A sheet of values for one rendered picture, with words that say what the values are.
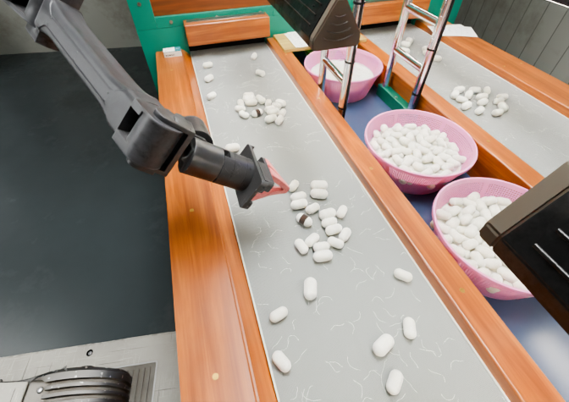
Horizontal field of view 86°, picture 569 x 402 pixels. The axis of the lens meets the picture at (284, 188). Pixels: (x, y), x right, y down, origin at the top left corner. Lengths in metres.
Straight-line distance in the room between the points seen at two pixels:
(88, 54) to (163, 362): 0.63
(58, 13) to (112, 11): 2.86
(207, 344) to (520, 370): 0.43
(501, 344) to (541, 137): 0.63
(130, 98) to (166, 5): 0.83
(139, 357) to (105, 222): 1.04
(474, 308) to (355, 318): 0.18
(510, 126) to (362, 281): 0.67
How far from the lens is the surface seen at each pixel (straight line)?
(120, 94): 0.48
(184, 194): 0.67
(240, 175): 0.48
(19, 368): 0.98
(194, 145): 0.46
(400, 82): 1.11
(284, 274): 0.56
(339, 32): 0.52
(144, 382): 0.83
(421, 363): 0.55
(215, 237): 0.58
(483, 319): 0.59
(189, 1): 1.27
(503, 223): 0.27
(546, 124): 1.13
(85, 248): 1.73
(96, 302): 1.55
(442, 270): 0.60
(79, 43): 0.60
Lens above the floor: 1.24
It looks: 47 degrees down
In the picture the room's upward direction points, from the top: straight up
